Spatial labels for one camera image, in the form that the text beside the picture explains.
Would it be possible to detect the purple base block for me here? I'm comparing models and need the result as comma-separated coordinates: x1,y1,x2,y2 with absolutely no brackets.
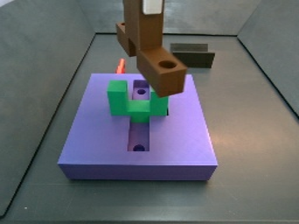
58,73,217,180

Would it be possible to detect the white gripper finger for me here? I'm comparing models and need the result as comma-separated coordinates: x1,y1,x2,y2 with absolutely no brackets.
142,0,164,15

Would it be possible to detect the red cylinder peg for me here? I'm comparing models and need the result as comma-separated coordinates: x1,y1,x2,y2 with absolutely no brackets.
116,59,125,74

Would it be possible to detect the black angle bracket fixture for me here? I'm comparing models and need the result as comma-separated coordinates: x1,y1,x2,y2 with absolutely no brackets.
170,43,214,68

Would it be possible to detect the green U-shaped block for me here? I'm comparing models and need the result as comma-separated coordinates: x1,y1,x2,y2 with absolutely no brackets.
106,80,168,123

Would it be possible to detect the brown T-shaped block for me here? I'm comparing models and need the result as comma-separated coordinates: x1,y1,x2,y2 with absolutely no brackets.
116,0,186,97

